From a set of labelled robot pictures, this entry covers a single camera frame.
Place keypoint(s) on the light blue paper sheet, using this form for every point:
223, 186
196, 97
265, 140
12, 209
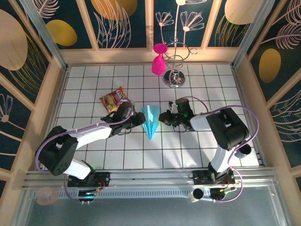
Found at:
150, 127

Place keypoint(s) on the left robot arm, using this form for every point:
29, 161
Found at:
58, 153

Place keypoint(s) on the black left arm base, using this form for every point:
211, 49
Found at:
103, 179

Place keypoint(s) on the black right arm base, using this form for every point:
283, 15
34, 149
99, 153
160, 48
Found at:
200, 177

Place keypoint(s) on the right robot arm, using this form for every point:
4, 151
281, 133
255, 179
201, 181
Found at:
228, 131

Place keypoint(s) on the red yellow snack bag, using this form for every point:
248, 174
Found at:
110, 100

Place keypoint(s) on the chrome glass rack stand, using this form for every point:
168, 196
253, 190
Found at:
174, 78

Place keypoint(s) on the pink wine glass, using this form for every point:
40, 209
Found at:
158, 67

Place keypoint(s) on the dark cup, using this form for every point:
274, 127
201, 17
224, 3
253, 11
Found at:
245, 150

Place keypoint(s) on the white cup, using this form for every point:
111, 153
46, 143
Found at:
197, 195

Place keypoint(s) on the aluminium mounting rail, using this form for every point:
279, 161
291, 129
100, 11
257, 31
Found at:
150, 179

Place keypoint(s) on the dark floral wall panel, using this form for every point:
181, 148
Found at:
35, 70
218, 35
289, 146
14, 141
138, 28
70, 14
289, 70
207, 23

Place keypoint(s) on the aluminium frame post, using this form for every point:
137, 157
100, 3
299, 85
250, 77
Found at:
251, 35
44, 35

